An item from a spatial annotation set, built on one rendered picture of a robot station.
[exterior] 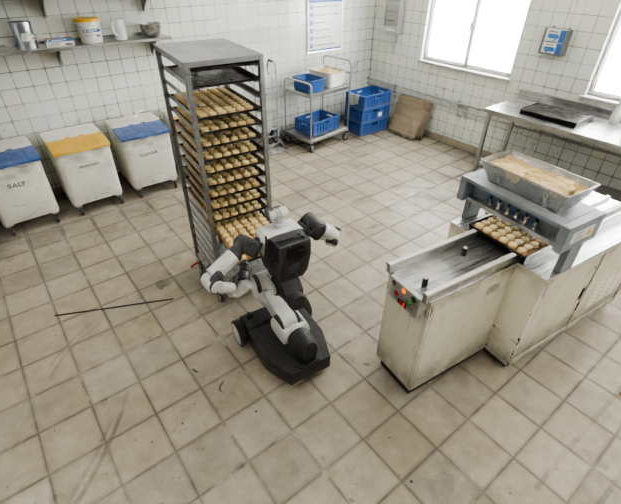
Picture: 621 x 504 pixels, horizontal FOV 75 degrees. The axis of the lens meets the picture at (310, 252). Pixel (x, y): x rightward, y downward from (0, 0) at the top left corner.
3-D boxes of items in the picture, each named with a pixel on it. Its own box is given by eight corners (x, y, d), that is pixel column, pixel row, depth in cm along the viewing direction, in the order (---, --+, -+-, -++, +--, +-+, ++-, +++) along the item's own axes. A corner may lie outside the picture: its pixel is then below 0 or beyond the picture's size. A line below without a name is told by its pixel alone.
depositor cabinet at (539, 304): (530, 261, 378) (564, 179, 328) (608, 308, 329) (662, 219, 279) (428, 310, 326) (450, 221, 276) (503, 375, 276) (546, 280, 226)
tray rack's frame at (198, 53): (278, 282, 346) (265, 53, 241) (221, 304, 325) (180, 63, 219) (247, 245, 390) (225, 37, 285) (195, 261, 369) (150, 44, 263)
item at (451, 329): (446, 324, 313) (475, 227, 260) (482, 355, 289) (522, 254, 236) (374, 362, 284) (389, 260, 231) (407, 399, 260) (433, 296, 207)
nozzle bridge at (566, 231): (483, 208, 290) (496, 164, 269) (582, 262, 240) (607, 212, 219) (450, 221, 276) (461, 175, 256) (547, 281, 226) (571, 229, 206)
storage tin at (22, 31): (37, 46, 392) (28, 19, 379) (41, 48, 381) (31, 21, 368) (16, 48, 383) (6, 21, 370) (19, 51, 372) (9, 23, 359)
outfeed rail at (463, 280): (627, 205, 295) (632, 196, 291) (632, 207, 293) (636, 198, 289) (420, 301, 212) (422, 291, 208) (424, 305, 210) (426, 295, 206)
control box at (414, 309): (392, 291, 239) (395, 273, 231) (420, 316, 223) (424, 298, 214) (387, 293, 238) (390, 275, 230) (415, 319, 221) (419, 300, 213)
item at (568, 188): (508, 161, 258) (511, 151, 254) (592, 196, 221) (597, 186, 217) (479, 170, 247) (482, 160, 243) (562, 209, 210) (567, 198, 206)
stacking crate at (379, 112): (371, 110, 674) (372, 97, 662) (388, 116, 648) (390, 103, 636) (344, 117, 644) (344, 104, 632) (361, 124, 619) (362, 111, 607)
